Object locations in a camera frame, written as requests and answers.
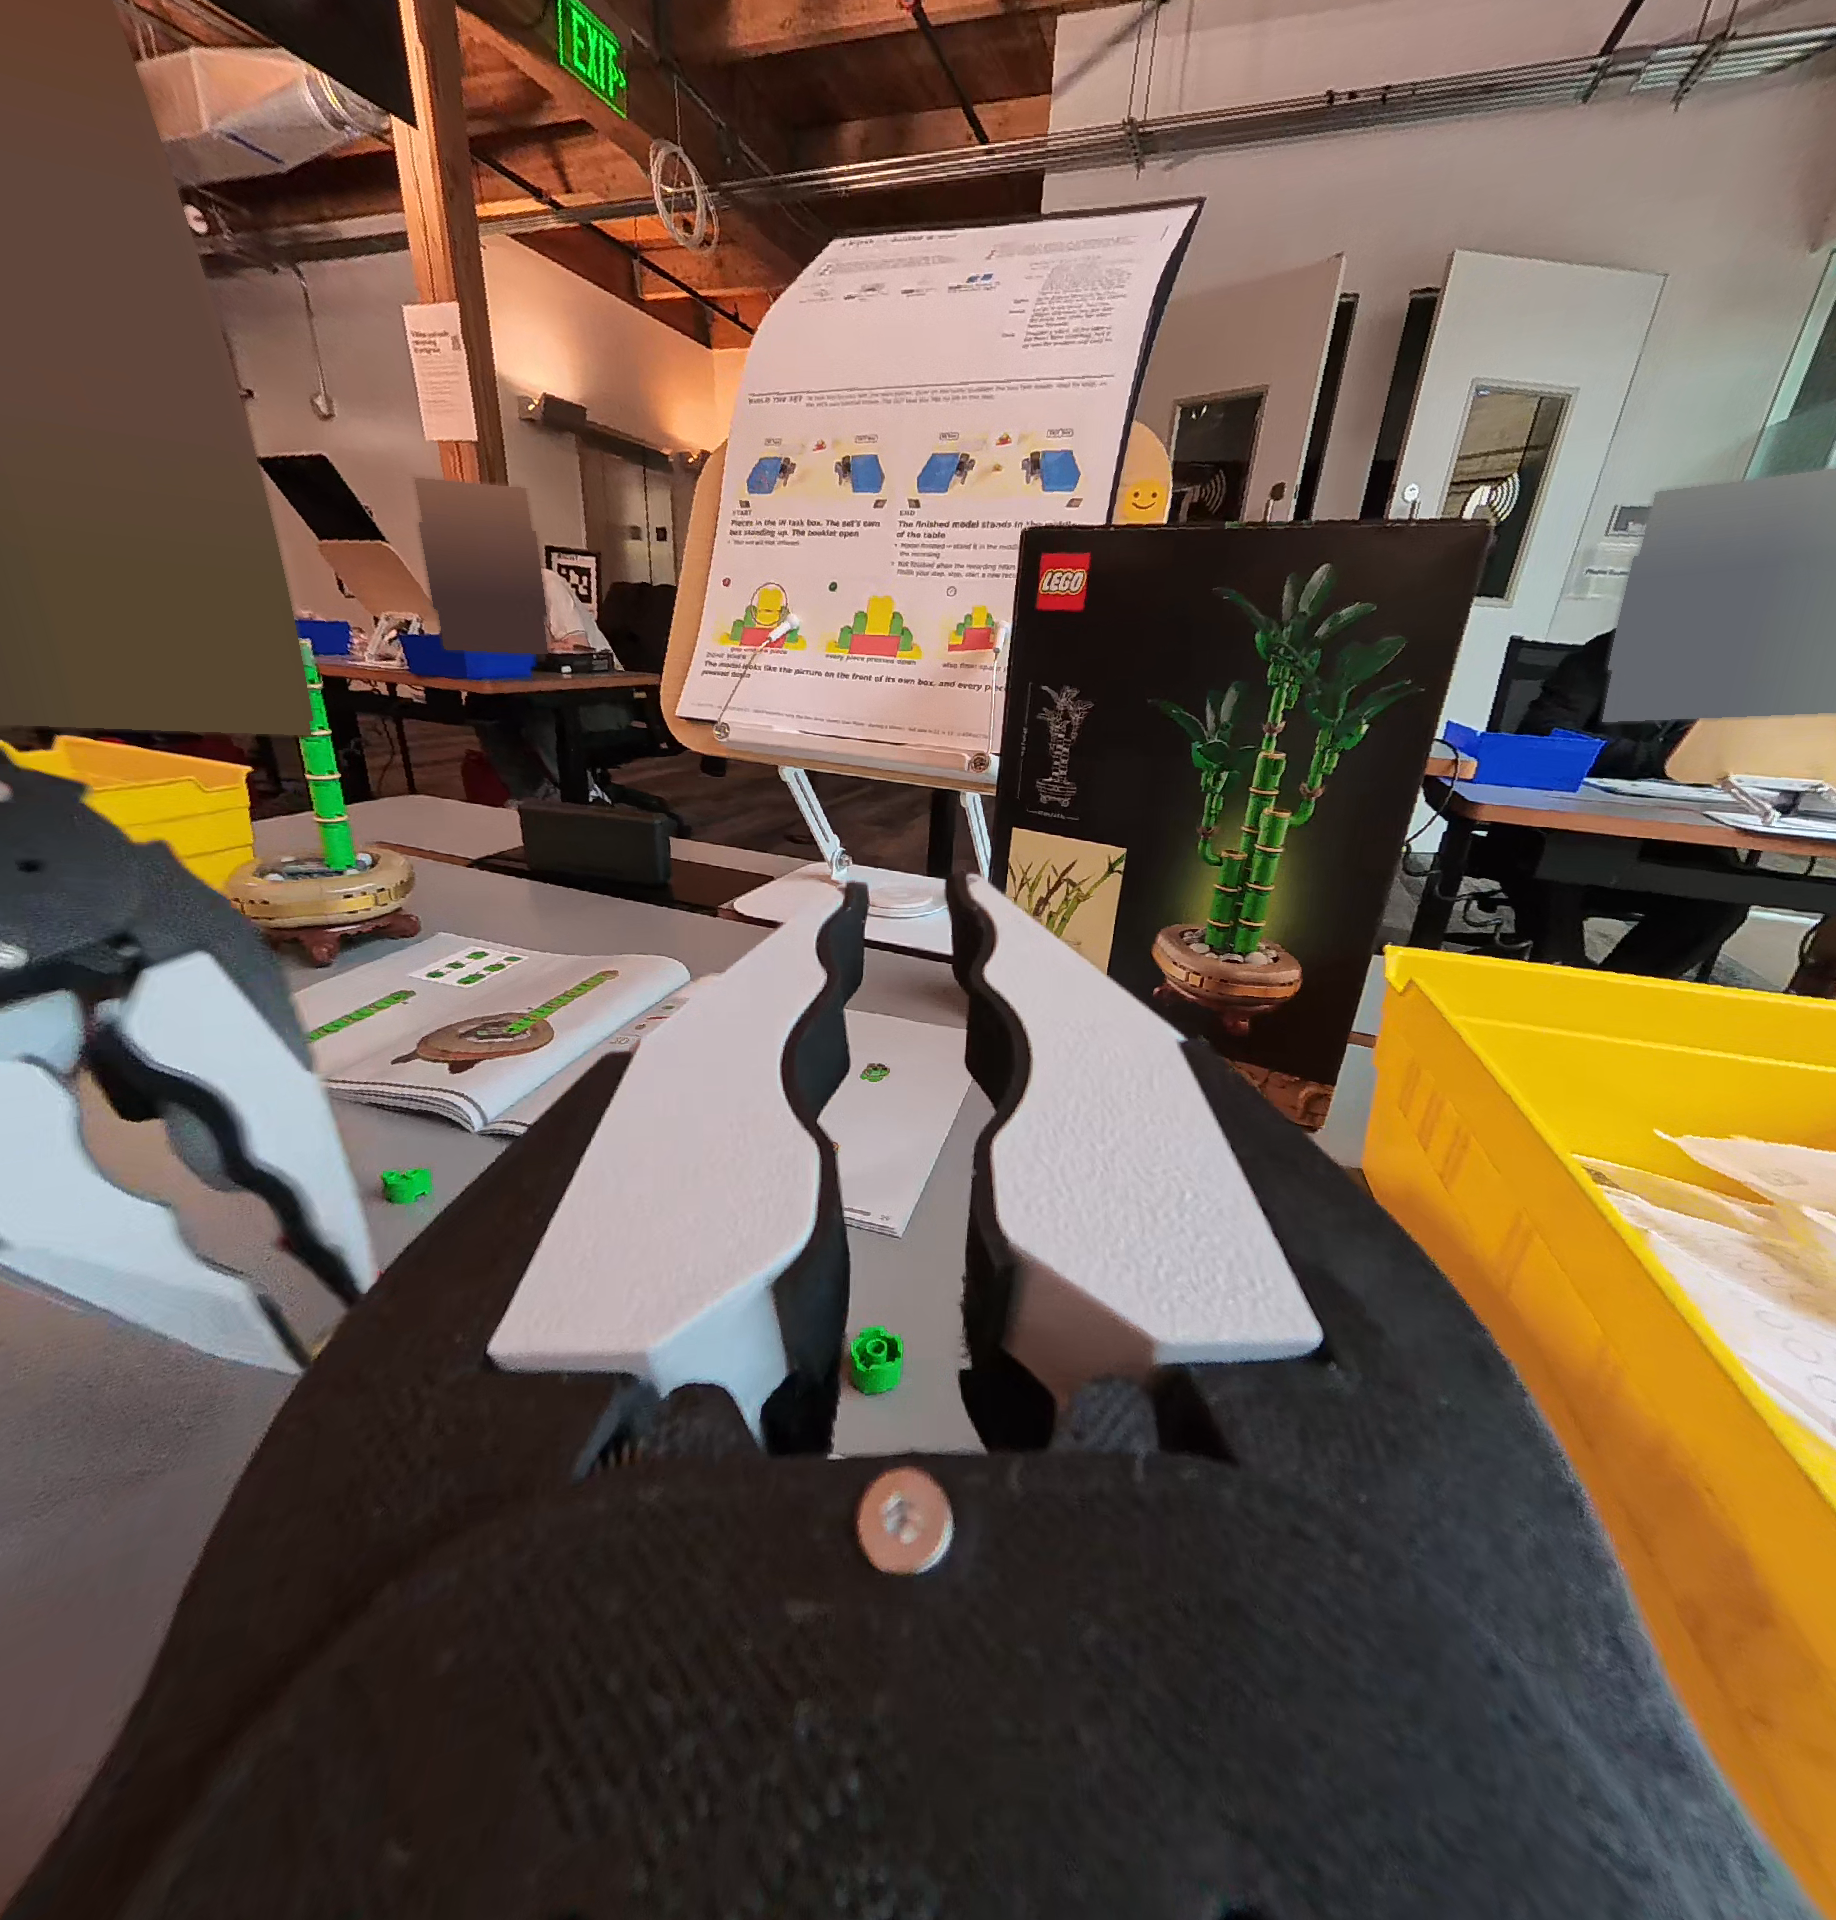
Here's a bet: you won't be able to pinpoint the cluttered wooden desk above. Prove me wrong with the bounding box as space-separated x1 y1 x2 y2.
1428 758 1836 999

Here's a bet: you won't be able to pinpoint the white paper bags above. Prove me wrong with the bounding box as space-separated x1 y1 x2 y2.
1571 1130 1836 1481

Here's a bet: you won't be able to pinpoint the black power box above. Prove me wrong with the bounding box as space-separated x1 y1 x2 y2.
519 799 677 892

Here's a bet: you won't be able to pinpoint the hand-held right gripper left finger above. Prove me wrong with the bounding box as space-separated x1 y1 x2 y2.
490 883 873 1454

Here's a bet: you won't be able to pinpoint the coiled white cable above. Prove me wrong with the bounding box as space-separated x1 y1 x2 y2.
650 138 724 251

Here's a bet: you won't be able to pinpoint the black toy set box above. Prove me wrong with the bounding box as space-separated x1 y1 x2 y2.
991 517 1495 1128

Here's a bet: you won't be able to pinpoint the yellow plastic parts bin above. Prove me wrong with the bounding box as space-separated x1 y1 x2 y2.
1359 945 1836 1920
18 736 257 892

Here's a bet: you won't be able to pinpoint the grey desk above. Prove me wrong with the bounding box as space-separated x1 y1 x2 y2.
0 794 1385 1920

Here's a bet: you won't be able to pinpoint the building instruction booklet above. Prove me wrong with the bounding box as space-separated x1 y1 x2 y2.
296 931 980 1241

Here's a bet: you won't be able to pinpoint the long wooden desk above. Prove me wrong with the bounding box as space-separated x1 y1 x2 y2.
309 652 664 804

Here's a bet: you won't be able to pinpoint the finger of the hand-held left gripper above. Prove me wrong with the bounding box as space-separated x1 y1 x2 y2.
0 992 313 1376
80 948 376 1306

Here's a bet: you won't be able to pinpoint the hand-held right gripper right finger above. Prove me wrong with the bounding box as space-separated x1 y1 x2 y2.
945 872 1327 1452

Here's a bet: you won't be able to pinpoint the green exit sign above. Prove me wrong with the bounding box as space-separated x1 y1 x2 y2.
557 0 631 119

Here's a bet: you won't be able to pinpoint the printed task sheet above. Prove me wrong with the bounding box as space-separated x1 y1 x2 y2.
677 199 1207 758

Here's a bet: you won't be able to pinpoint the white paper notice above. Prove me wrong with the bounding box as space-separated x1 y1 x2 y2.
401 301 481 443

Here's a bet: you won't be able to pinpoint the toy bamboo stalk in tan pot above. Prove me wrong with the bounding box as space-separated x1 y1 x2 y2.
225 644 422 968

